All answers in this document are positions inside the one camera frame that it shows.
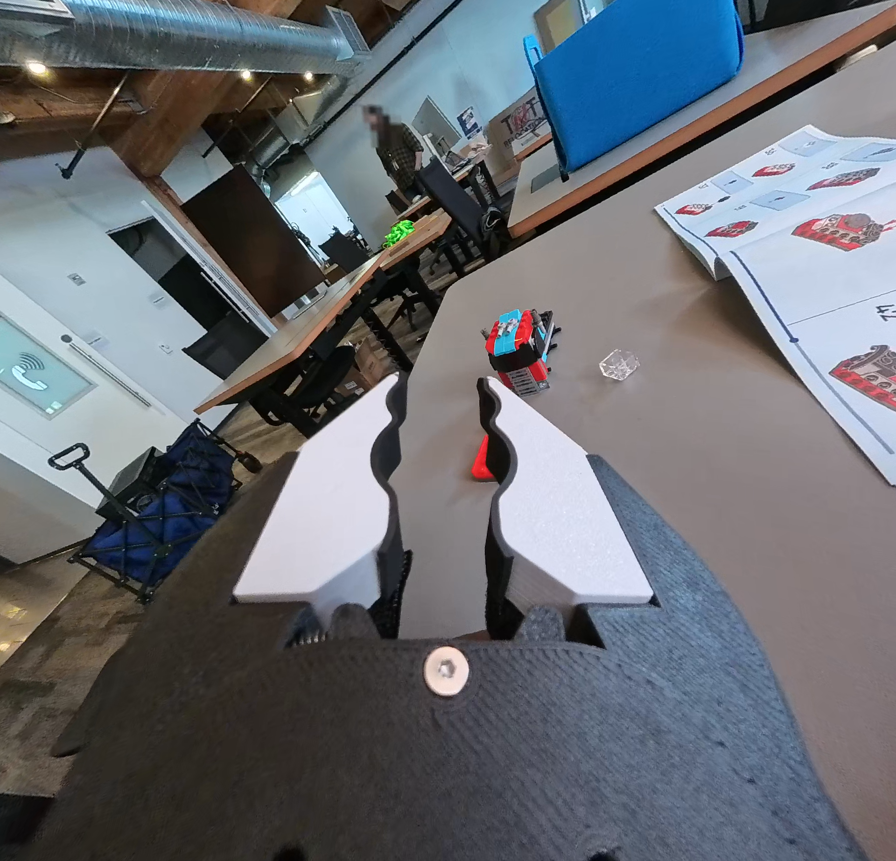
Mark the blue and white sign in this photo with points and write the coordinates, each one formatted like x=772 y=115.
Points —
x=470 y=123

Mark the framed brown board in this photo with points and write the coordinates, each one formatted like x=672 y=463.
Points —
x=560 y=7

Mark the blue fabric storage bin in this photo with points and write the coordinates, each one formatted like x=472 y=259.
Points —
x=630 y=70

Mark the silver ventilation duct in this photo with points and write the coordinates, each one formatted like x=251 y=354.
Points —
x=175 y=28

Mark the blue folding wagon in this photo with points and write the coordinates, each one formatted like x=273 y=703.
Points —
x=161 y=518

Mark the red and grey brick assembly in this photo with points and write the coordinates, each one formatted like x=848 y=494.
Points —
x=481 y=466

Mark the large dark display screen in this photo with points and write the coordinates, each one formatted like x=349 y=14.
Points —
x=252 y=238

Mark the dark rectangular desk plate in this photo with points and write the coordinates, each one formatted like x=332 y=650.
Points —
x=546 y=178

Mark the clear transparent brick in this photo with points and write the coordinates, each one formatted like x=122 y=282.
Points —
x=618 y=364

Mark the long wooden-edged desk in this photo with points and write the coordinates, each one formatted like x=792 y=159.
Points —
x=315 y=329

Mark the white desk with wooden edge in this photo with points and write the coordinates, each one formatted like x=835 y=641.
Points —
x=700 y=116

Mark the black office chair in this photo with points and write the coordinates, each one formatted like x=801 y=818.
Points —
x=455 y=203

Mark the grey desk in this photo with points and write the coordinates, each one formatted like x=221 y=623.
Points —
x=630 y=490

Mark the grey monitor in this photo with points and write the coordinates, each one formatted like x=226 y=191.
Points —
x=435 y=123

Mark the red and teal brick model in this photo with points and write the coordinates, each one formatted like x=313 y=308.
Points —
x=514 y=343

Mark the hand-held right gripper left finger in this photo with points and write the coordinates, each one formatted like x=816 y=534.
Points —
x=322 y=518

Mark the phone icon glass panel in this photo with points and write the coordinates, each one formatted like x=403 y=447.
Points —
x=42 y=371

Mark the brick instruction booklet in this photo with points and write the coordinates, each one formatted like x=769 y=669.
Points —
x=805 y=280

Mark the printed cardboard box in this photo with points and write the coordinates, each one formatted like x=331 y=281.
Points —
x=518 y=130

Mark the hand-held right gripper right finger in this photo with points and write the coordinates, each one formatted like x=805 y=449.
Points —
x=570 y=525

